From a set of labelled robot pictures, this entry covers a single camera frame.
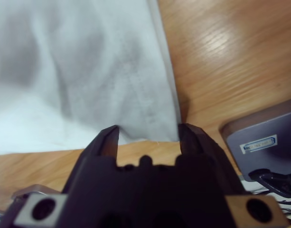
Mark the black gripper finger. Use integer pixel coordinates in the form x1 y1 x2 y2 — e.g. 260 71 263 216
177 123 229 167
79 124 120 166

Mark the white t-shirt with black logo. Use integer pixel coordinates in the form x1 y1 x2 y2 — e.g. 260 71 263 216
0 0 182 156

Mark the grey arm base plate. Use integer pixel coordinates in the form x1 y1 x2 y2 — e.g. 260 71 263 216
218 96 291 198

